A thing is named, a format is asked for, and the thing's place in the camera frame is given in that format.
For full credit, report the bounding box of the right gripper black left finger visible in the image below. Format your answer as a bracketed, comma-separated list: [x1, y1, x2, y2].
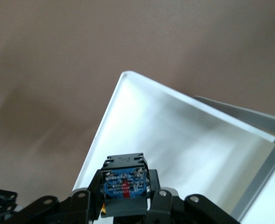
[0, 169, 104, 224]

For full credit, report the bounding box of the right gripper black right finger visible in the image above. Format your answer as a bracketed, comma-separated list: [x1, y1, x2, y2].
[146, 169, 241, 224]

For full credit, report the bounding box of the white drawer cabinet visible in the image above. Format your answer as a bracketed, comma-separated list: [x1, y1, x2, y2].
[193, 95, 275, 224]

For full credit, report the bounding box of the white plastic bin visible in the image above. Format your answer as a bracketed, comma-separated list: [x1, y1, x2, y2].
[72, 70, 275, 224]

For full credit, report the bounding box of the brown table mat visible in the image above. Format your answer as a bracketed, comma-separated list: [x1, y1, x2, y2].
[0, 0, 275, 210]

